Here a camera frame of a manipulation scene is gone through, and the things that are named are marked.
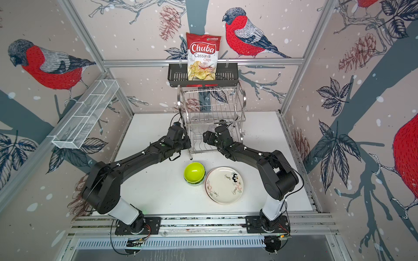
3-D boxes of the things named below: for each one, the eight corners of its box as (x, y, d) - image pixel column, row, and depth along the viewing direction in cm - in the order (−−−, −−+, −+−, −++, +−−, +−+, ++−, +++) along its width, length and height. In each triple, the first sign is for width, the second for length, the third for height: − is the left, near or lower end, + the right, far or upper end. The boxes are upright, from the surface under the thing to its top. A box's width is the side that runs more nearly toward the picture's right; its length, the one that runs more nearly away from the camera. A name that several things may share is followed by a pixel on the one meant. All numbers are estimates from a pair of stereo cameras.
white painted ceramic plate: (204, 204, 80) (204, 202, 78) (205, 168, 92) (205, 166, 90) (245, 204, 80) (245, 202, 78) (240, 168, 92) (241, 166, 90)
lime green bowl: (185, 187, 87) (182, 180, 80) (187, 169, 93) (185, 162, 86) (204, 187, 87) (204, 180, 80) (205, 169, 93) (204, 162, 86)
